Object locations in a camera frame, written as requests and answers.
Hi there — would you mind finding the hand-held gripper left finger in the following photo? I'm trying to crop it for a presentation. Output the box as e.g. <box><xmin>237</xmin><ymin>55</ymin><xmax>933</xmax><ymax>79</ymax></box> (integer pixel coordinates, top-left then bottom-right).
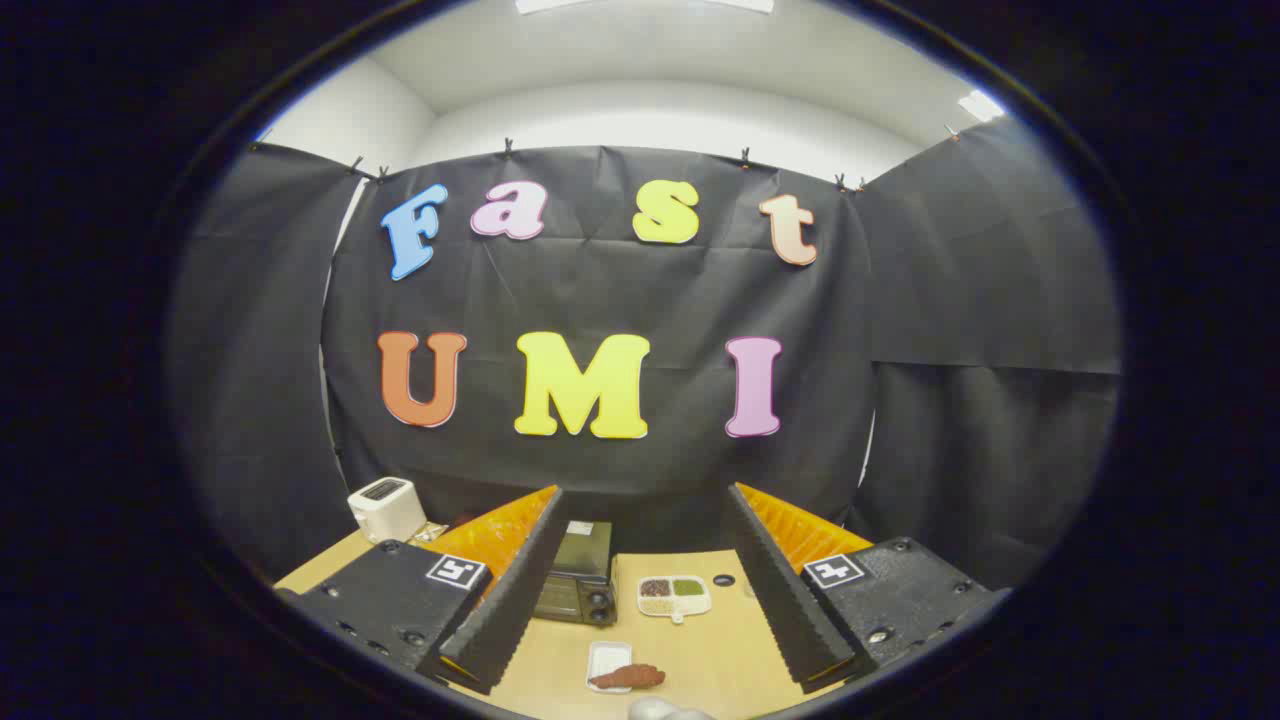
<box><xmin>275</xmin><ymin>485</ymin><xmax>571</xmax><ymax>696</ymax></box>

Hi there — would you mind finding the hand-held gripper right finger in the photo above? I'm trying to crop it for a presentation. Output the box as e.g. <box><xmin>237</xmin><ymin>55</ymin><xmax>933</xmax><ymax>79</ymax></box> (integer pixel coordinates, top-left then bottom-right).
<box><xmin>722</xmin><ymin>482</ymin><xmax>1011</xmax><ymax>694</ymax></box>

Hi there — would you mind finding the black toaster oven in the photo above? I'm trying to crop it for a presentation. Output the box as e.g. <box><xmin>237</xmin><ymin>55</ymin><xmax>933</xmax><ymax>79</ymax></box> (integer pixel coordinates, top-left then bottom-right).
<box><xmin>533</xmin><ymin>520</ymin><xmax>619</xmax><ymax>628</ymax></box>

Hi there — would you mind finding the brown meat piece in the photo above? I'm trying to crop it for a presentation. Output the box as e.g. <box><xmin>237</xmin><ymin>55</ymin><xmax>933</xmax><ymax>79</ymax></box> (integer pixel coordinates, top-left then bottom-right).
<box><xmin>590</xmin><ymin>664</ymin><xmax>667</xmax><ymax>691</ymax></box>

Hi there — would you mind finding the white toaster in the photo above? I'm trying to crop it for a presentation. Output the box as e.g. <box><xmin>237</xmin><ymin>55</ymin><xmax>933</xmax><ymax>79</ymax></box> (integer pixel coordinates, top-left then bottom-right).
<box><xmin>347</xmin><ymin>477</ymin><xmax>428</xmax><ymax>545</ymax></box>

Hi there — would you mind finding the white divided dish with seeds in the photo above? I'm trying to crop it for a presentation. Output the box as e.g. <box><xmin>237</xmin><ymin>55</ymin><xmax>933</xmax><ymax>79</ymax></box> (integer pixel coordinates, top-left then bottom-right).
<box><xmin>637</xmin><ymin>575</ymin><xmax>713</xmax><ymax>624</ymax></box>

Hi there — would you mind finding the white rectangular tray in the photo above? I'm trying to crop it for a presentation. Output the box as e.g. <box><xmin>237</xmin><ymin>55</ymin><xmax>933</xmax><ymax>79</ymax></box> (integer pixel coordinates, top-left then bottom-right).
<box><xmin>586</xmin><ymin>641</ymin><xmax>633</xmax><ymax>695</ymax></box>

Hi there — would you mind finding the long ceiling light panel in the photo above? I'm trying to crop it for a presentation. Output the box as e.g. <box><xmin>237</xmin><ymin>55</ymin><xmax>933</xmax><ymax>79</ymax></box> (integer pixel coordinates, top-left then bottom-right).
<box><xmin>515</xmin><ymin>0</ymin><xmax>776</xmax><ymax>14</ymax></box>

